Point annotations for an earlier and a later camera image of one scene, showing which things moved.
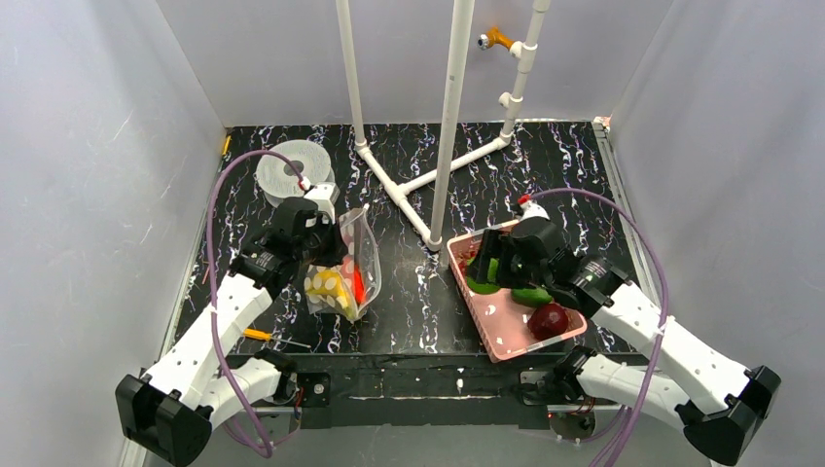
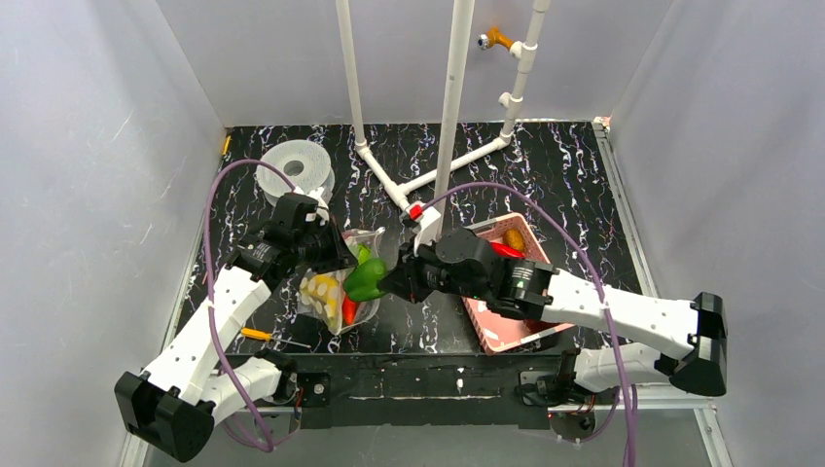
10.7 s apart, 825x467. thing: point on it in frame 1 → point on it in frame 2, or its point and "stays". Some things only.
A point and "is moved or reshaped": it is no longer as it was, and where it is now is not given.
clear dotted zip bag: x=346 y=287 is moved or reshaped
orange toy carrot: x=358 y=285 → x=348 y=310
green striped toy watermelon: x=488 y=287 is moved or reshaped
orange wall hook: x=491 y=37 stays
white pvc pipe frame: x=461 y=25 stays
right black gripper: x=501 y=256 → x=400 y=281
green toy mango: x=536 y=296 is moved or reshaped
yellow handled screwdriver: x=267 y=337 stays
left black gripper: x=329 y=240 stays
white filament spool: x=278 y=178 stays
